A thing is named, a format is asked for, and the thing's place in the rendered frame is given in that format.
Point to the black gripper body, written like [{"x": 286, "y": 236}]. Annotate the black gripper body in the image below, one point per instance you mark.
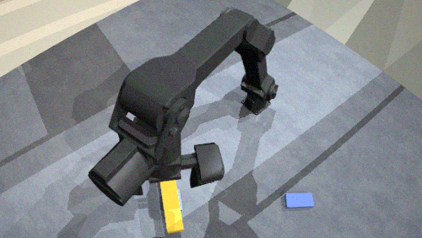
[{"x": 207, "y": 159}]

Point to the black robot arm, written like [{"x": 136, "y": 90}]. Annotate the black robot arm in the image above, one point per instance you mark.
[{"x": 161, "y": 92}]

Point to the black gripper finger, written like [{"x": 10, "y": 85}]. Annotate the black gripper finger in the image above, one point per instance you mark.
[
  {"x": 138, "y": 192},
  {"x": 195, "y": 179}
]

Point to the yellow bar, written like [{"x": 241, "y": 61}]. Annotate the yellow bar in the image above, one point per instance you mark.
[{"x": 172, "y": 206}]

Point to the blue rectangular block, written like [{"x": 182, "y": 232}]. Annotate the blue rectangular block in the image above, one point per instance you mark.
[{"x": 300, "y": 200}]

